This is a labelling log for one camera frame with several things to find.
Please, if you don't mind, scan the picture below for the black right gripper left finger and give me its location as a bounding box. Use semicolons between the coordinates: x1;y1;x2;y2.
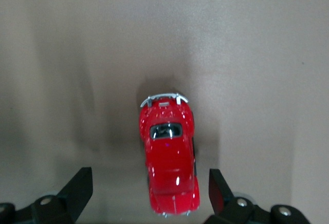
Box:
0;167;93;224

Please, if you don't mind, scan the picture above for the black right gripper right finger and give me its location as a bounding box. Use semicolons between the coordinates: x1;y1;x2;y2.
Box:
205;169;309;224

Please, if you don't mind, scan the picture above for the red beetle toy car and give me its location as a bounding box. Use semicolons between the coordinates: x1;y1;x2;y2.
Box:
140;92;200;218

